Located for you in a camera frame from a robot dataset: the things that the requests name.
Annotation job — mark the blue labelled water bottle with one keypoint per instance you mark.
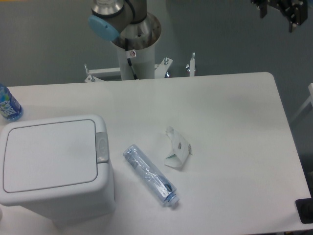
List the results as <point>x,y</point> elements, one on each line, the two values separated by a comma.
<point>10,108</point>

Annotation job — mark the white plastic trash can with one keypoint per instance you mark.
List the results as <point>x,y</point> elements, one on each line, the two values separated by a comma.
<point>59,168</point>

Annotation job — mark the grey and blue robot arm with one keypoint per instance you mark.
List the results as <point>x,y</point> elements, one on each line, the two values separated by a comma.
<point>128,24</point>

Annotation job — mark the crushed clear plastic bottle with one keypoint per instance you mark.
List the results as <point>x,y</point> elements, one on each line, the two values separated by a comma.
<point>156,181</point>

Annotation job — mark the white frame at right edge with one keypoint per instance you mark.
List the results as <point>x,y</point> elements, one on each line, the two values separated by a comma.
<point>304,109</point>

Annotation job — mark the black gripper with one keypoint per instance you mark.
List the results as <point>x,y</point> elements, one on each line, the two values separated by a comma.
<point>298,9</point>

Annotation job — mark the crumpled white paper wrapper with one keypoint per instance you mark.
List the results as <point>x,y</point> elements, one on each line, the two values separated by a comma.
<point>181,149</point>

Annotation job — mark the black device at table edge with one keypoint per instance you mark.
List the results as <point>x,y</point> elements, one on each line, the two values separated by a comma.
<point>305,210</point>

